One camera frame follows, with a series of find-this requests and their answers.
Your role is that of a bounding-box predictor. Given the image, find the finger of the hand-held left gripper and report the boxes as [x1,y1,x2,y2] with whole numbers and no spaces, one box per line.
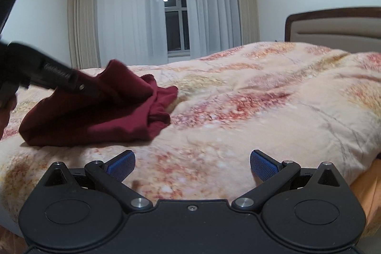
[31,53,100,99]

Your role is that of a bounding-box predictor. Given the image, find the white sheer curtain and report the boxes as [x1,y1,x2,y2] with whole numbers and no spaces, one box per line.
[182,0,242,60]
[95,0,169,66]

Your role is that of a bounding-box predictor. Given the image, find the dark red shirt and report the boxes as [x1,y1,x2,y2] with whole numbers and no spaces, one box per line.
[18,59,179,148]

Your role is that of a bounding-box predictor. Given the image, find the floral beige blanket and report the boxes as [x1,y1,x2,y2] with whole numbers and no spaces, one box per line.
[0,41,381,240]

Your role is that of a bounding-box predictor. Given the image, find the person's left hand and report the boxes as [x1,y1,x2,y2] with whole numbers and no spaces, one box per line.
[0,96,17,142]

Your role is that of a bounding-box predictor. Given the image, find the white framed window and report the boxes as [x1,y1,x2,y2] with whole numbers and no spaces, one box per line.
[161,0,191,59]

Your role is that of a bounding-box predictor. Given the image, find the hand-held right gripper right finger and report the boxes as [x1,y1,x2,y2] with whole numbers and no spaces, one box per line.
[232,149,344,212]

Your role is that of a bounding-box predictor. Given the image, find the orange bed sheet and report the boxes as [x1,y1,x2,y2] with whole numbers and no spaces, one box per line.
[351,157,381,240]

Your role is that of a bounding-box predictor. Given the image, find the brown padded headboard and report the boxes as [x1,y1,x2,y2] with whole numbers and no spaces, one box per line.
[284,6,381,54]

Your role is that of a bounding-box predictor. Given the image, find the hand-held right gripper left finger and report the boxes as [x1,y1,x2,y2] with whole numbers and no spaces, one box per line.
[44,149,154,212]

